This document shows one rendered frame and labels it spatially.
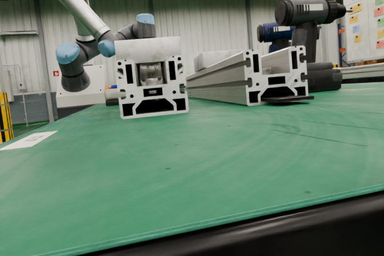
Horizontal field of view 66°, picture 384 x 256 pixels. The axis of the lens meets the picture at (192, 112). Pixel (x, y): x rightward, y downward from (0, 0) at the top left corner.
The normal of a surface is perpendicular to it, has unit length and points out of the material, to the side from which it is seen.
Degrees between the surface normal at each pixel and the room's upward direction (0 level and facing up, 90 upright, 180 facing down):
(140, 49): 90
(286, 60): 90
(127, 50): 90
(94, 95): 90
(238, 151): 0
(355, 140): 0
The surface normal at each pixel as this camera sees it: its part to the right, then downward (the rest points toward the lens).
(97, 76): 0.07, -0.69
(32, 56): 0.25, 0.06
